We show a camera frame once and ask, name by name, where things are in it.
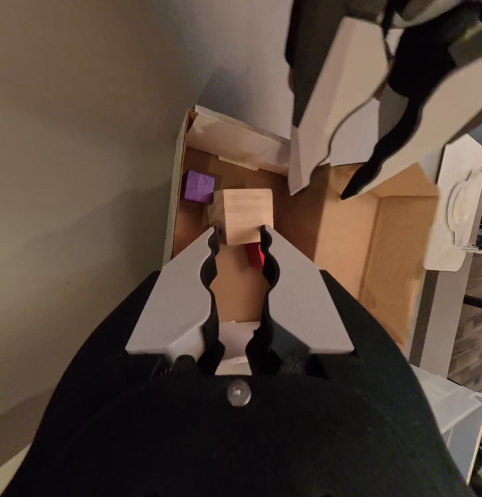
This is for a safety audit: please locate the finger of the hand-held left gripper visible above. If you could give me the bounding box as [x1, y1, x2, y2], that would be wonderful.
[285, 0, 392, 195]
[340, 54, 482, 200]

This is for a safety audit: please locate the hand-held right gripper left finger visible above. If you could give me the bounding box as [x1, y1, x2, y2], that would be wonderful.
[125, 226, 226, 376]

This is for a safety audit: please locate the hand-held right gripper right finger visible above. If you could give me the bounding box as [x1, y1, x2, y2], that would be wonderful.
[245, 225, 356, 376]

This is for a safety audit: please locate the red cube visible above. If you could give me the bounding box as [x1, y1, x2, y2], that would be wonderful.
[246, 243, 267, 271]

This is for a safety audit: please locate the white cardboard box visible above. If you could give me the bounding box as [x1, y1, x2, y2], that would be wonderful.
[162, 105, 440, 375]

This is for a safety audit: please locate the large plain wooden cube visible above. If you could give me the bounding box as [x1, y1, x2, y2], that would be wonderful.
[207, 188, 274, 246]

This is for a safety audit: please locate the purple cube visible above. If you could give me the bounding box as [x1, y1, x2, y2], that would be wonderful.
[181, 170, 215, 205]

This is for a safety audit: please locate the clear plastic storage bin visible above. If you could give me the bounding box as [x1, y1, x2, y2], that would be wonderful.
[410, 365, 482, 484]

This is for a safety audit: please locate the round white mount disc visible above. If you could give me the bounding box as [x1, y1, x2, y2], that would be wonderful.
[447, 171, 482, 233]

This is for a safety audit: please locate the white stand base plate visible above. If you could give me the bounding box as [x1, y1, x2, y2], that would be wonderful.
[423, 134, 482, 272]

